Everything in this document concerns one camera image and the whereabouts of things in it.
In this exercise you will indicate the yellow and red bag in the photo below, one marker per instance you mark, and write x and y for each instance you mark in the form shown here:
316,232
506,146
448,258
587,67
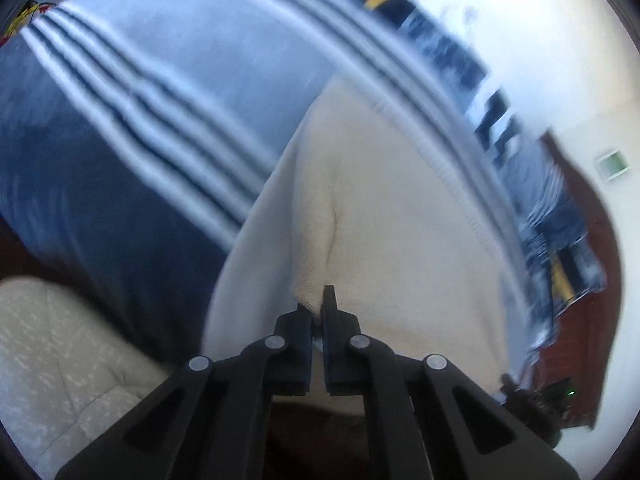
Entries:
30,16

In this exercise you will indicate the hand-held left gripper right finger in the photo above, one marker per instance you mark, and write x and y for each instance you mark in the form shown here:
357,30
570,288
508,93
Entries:
334,355

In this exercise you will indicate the dark blue patterned pillow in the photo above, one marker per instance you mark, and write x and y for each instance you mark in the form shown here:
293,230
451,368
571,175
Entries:
562,280

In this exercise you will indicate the white wall control panel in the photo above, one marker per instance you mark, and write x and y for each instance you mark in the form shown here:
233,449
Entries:
611,164

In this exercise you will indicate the white quilted cloth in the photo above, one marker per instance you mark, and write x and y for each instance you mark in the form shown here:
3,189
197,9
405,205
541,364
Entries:
65,360

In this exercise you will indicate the dark wooden headboard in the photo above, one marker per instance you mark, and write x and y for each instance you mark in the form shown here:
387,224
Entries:
595,320

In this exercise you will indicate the bed with blue striped sheet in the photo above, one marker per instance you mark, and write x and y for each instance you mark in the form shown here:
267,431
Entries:
150,85

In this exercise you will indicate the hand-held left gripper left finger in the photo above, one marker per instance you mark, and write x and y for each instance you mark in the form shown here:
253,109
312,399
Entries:
297,360

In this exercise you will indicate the white knit sweater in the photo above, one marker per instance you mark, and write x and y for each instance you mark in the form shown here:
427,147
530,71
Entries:
390,210

